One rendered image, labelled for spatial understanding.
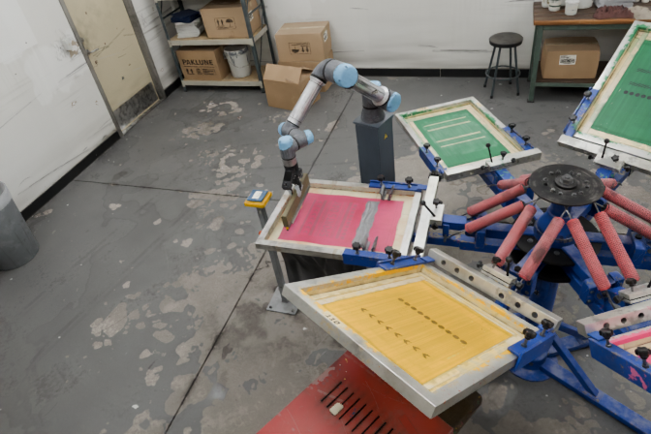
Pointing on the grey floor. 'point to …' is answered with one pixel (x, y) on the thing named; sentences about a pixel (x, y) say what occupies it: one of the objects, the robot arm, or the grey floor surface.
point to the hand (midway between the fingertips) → (294, 196)
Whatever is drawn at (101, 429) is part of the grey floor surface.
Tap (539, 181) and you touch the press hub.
